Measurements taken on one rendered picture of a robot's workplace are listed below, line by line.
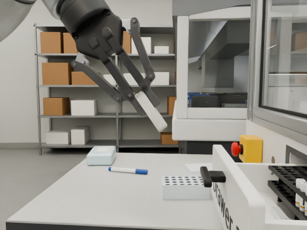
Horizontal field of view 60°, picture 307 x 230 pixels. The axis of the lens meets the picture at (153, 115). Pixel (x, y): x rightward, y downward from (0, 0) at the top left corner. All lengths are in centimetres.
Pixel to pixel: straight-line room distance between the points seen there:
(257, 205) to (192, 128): 95
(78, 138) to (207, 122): 333
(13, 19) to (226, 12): 94
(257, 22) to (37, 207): 77
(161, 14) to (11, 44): 256
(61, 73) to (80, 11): 395
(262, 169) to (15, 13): 54
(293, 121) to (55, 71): 403
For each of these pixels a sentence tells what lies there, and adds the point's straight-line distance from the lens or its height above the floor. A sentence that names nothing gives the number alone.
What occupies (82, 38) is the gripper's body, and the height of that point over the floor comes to 112.
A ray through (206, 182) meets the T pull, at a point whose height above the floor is 91.
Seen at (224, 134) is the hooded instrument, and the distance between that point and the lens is 126.
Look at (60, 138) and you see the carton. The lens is 451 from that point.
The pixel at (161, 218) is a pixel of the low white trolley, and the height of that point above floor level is 76.
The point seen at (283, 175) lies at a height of 90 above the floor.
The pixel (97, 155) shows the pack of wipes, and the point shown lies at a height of 80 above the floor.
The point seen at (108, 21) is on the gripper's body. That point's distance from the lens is 44.
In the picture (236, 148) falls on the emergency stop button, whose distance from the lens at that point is 77.
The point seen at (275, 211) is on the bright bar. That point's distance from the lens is 50.
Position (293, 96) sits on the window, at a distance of 64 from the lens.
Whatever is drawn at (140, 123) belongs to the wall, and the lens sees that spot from 464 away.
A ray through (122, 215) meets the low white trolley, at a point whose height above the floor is 76.
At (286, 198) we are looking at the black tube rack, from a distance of 49.
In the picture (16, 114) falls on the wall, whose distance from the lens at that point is 514.
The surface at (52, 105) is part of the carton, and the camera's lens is 442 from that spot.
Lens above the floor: 105
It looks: 6 degrees down
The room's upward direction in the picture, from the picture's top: straight up
